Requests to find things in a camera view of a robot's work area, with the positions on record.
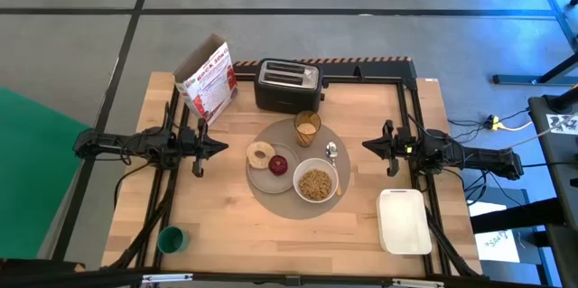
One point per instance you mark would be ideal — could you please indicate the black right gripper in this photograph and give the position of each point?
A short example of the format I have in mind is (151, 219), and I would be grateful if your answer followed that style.
(392, 168)

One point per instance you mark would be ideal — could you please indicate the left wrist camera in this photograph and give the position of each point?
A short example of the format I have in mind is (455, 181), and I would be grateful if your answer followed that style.
(188, 135)

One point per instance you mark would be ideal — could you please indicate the green cup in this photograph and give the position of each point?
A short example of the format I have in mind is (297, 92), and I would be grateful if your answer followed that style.
(171, 239)

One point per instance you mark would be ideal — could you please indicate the black toaster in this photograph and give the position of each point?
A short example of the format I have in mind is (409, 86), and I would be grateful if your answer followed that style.
(286, 94)

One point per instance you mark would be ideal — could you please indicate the yellow power plug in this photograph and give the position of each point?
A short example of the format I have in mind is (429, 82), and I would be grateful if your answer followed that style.
(493, 123)

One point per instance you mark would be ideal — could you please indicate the white bowl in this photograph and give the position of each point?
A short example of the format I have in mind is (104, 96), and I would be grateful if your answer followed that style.
(301, 168)

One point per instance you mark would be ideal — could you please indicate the bagel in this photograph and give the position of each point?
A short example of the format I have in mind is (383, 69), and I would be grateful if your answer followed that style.
(254, 158)

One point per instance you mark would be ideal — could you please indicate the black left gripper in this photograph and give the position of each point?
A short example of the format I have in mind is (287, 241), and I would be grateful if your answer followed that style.
(198, 168)

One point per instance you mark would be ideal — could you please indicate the black table legs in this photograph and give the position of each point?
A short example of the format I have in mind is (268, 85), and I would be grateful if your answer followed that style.
(519, 79)

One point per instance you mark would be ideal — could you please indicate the green floor mat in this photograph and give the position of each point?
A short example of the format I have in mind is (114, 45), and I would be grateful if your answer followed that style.
(31, 166)

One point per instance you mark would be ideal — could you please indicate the black side table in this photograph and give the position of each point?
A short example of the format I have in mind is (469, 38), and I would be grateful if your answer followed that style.
(555, 166)

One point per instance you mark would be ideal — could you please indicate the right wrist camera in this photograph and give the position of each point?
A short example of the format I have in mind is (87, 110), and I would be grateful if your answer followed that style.
(405, 135)

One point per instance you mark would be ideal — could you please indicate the round grey placemat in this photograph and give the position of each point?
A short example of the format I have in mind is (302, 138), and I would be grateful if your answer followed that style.
(289, 209)

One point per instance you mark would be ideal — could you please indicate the white red cereal box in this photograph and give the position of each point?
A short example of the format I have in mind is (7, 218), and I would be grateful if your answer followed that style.
(212, 85)

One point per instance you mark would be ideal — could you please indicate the brown cereal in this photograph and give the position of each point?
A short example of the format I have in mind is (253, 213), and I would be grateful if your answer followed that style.
(315, 185)

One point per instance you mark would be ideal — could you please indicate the silver metal bracket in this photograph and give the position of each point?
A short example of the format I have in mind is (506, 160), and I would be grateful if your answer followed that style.
(417, 283)
(167, 278)

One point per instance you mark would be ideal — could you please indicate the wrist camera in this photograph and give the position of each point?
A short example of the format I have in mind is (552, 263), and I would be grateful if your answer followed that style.
(188, 135)
(405, 135)

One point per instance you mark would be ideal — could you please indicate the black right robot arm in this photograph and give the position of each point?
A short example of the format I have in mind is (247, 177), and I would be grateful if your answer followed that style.
(487, 159)

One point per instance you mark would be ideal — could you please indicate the white plastic bin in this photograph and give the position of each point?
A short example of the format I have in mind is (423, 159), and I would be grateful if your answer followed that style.
(404, 222)

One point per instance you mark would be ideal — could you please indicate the white paper sign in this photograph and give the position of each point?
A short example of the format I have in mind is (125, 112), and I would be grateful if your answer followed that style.
(496, 243)

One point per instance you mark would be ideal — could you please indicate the grey plate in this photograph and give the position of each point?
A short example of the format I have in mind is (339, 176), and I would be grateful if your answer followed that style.
(271, 182)

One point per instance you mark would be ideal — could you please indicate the black aluminium table frame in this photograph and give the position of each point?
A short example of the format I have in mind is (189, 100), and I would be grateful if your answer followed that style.
(343, 67)

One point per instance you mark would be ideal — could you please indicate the red apple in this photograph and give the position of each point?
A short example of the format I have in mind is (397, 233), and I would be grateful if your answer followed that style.
(278, 165)

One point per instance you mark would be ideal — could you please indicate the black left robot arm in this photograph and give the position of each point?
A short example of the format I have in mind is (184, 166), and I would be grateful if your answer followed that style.
(113, 145)

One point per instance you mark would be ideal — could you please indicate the white paper label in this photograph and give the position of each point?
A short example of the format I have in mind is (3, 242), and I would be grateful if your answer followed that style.
(562, 124)

